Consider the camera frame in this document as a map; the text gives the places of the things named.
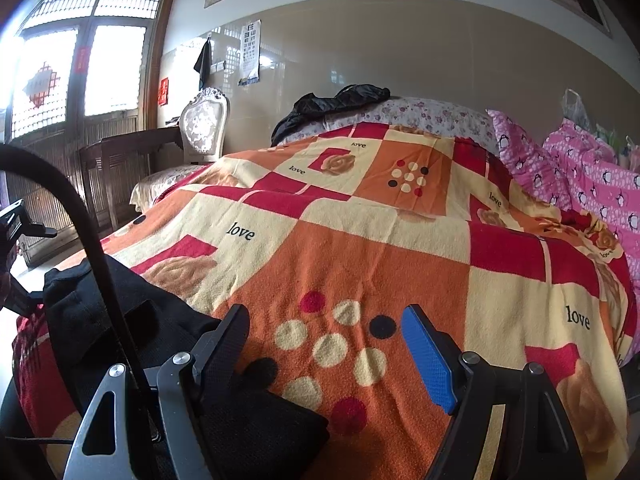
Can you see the wooden lattice door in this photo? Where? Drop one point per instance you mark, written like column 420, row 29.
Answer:
column 75, row 60

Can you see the eye chart poster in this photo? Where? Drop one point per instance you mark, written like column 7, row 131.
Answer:
column 249, row 52

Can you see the pink penguin print quilt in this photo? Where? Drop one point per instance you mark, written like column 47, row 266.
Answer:
column 600, row 180

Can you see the dark wooden table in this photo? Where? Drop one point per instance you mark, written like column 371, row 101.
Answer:
column 120, row 160

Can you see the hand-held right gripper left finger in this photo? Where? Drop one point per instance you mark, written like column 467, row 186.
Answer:
column 225, row 340

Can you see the black pants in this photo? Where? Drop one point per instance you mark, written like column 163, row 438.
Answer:
column 165, row 330

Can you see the floral bed sheet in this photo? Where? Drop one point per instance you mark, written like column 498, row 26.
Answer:
column 425, row 115

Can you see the black jacket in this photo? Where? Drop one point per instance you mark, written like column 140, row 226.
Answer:
column 325, row 105

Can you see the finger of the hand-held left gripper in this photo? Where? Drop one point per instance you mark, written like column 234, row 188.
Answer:
column 22, row 297

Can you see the red wall sticker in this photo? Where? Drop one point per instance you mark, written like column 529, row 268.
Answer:
column 163, row 91

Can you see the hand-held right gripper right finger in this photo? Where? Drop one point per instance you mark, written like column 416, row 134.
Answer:
column 430, row 360

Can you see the white ornate chair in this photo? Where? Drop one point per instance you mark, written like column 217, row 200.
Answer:
column 200, row 130

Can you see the orange red printed blanket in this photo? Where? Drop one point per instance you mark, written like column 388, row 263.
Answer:
column 400, row 240

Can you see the pink penguin print pillow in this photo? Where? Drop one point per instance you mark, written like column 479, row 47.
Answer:
column 525, row 160

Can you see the clear plastic bag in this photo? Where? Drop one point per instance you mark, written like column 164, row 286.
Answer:
column 575, row 107

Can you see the black hanging cloth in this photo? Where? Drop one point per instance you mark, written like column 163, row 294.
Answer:
column 202, row 67

